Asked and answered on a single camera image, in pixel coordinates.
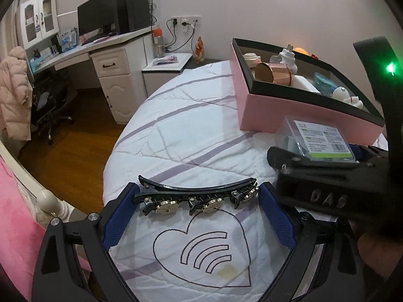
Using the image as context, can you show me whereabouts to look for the white desk with drawers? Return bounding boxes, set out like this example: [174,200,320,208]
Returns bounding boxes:
[27,27,155,125]

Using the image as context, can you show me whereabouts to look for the orange snack bag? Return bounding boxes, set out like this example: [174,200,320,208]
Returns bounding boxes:
[193,36,206,64]

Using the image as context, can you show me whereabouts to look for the pink fleece blanket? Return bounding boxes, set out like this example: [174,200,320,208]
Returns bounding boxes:
[0,157,92,302]

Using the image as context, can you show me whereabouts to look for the white block charger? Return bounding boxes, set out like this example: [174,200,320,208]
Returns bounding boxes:
[290,74,322,94]

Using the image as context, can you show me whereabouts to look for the pale curtain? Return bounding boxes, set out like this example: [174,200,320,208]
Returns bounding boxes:
[0,9,22,63]

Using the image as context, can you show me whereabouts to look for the white wall socket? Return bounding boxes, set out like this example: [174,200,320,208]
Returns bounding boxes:
[171,15,202,27]

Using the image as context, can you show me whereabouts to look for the black computer tower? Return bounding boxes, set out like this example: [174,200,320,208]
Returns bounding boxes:
[115,0,152,34]

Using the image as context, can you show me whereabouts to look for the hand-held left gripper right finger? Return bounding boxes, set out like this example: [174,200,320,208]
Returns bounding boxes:
[258,181,366,302]

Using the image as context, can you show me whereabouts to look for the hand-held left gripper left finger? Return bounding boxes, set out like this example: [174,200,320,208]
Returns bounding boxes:
[31,182,141,302]

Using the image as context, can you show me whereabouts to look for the black computer monitor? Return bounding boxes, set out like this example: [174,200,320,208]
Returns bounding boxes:
[77,0,122,37]

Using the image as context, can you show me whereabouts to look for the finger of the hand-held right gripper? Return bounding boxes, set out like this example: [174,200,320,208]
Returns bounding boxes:
[349,143,390,164]
[267,146,361,174]

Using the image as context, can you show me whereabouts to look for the blue white boxes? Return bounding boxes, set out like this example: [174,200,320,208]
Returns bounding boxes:
[61,29,78,51]

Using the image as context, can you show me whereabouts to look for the white bedside cabinet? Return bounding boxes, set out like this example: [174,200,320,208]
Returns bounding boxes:
[142,53,193,99]

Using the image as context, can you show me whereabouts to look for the rose gold cylinder tin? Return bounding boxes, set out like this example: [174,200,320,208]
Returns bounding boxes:
[254,62,295,86]

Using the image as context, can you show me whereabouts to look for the white plug-in device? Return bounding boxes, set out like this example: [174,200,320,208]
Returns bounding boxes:
[269,47,298,73]

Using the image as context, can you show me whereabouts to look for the teal egg-shaped case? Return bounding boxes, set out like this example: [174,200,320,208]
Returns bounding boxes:
[313,72,339,97]

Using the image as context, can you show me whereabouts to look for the pink box with black rim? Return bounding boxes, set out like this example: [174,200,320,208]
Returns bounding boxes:
[229,38,386,145]

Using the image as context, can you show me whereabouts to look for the clear plastic box green label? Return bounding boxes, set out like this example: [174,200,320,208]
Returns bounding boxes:
[274,115,355,164]

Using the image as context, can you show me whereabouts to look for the pink down jacket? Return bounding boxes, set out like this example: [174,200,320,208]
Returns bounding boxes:
[0,47,34,141]

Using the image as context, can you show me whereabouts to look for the black office chair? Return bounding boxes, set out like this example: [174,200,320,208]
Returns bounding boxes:
[30,69,75,146]

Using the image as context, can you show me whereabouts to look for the white striped quilt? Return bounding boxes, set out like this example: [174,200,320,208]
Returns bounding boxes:
[102,60,388,302]

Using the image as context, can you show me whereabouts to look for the black power cable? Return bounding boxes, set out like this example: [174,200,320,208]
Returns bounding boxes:
[165,20,177,53]
[182,22,197,53]

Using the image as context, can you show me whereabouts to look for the person's right hand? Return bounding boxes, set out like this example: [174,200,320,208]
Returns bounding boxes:
[357,225,403,282]

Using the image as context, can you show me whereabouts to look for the black rhinestone hair clip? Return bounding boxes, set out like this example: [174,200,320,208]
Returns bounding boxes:
[134,174,260,217]

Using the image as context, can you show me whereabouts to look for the white hutch cabinet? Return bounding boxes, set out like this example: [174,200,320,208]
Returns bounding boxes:
[19,0,60,50]

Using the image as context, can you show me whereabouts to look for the white round-headed figurine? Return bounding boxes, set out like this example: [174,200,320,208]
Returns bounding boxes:
[332,86,366,110]

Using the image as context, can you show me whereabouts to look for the cream bed frame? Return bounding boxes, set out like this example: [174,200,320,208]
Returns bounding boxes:
[0,138,89,224]

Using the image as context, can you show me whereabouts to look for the water bottle orange lid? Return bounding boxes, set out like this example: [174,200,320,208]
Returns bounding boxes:
[152,28,166,59]

